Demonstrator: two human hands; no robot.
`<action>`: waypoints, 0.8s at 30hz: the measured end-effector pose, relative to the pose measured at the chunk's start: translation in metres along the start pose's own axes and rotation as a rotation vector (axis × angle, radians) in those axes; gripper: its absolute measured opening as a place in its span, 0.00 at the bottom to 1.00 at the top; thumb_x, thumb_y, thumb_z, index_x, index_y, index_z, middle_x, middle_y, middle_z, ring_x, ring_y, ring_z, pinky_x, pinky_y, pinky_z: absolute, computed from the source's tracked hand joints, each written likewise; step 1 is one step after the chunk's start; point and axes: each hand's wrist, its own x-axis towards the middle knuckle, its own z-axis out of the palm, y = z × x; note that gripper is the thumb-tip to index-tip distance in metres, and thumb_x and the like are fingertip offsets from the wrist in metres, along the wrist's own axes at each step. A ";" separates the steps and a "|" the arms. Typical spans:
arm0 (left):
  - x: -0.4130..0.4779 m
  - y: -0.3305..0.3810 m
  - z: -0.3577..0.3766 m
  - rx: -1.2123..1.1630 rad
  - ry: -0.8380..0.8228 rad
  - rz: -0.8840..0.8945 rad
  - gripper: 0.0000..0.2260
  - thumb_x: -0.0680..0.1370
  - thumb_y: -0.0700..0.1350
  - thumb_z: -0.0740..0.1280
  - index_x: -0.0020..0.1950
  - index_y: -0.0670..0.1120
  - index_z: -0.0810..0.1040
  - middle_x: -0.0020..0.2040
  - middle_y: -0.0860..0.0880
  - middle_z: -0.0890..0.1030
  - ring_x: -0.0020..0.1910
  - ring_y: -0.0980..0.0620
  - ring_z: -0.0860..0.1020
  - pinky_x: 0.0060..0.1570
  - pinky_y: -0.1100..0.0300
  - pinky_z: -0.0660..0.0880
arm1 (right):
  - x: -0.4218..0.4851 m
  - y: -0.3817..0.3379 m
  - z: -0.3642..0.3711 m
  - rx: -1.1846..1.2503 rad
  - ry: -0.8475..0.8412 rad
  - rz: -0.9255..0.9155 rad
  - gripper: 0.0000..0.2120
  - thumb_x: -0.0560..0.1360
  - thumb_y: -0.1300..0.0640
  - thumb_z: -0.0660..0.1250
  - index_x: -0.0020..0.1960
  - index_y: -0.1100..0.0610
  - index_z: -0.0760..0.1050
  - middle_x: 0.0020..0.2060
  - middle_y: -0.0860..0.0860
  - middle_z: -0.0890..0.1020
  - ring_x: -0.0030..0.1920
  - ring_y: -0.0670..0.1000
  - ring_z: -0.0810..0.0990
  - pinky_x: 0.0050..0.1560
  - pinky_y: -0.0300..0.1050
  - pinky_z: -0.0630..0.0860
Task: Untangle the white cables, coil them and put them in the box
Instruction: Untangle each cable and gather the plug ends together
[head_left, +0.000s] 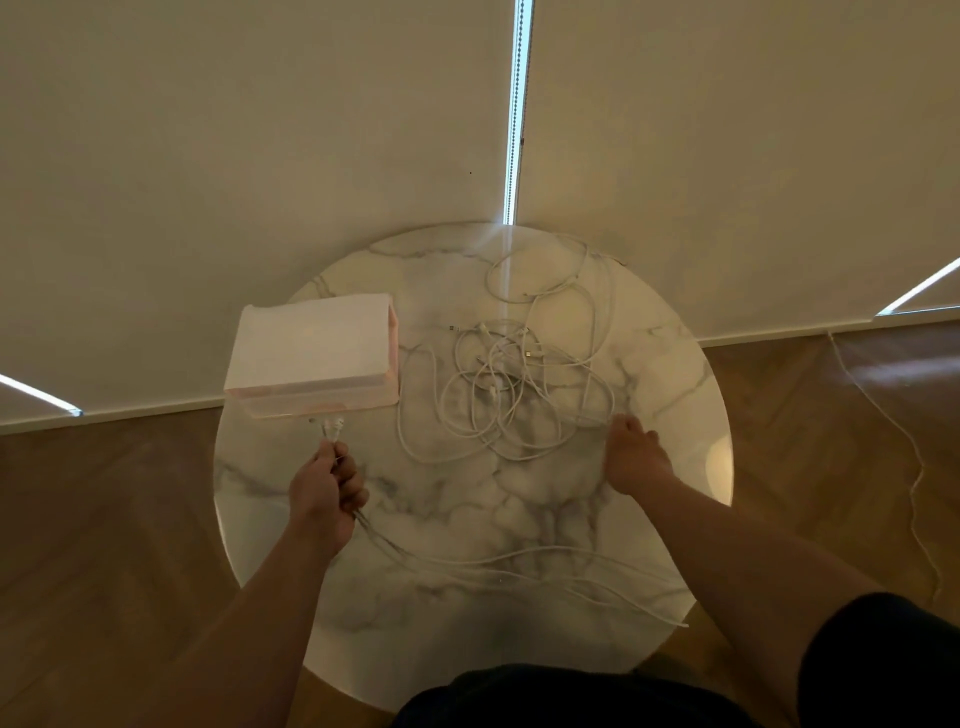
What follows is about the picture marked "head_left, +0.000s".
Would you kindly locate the person's left hand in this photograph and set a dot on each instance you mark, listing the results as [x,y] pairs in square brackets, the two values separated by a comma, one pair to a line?
[322,499]

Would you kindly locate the person's right hand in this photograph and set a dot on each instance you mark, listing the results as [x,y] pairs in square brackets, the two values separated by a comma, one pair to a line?
[634,457]

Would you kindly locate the white pink box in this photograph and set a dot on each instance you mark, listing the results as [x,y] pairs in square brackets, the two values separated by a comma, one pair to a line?
[307,341]

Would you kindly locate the person's left forearm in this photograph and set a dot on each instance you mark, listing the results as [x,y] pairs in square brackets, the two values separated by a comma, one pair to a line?
[255,637]

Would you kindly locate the person's right forearm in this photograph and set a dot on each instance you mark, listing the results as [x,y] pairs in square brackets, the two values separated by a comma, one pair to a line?
[750,577]

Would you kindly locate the round marble table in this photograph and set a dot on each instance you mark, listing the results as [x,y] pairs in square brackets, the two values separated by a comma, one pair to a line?
[465,637]

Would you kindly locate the beige roller blind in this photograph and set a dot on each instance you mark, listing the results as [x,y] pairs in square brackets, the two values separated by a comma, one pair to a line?
[19,409]
[225,187]
[941,296]
[750,150]

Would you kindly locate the black shorts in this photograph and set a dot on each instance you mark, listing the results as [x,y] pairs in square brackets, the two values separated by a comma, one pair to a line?
[877,660]

